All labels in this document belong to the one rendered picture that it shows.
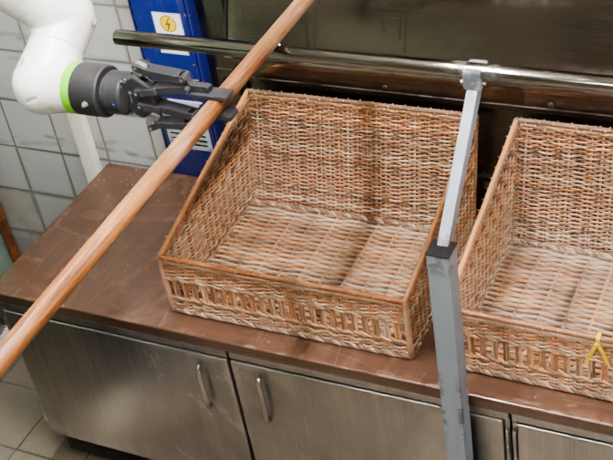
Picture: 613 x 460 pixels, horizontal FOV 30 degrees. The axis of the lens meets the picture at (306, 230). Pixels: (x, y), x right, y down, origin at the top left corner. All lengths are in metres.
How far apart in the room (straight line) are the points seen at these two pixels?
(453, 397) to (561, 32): 0.74
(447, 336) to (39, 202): 1.61
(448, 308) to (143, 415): 0.99
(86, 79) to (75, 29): 0.13
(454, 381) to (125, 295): 0.82
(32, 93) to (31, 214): 1.34
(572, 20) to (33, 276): 1.31
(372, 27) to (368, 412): 0.80
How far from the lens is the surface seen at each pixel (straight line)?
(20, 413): 3.23
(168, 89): 1.93
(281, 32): 2.07
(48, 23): 2.08
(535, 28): 2.32
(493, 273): 2.38
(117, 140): 2.97
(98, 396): 2.75
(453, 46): 2.38
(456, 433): 2.18
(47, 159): 3.17
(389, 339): 2.23
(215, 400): 2.52
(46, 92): 2.04
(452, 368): 2.06
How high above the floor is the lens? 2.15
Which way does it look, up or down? 37 degrees down
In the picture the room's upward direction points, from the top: 10 degrees counter-clockwise
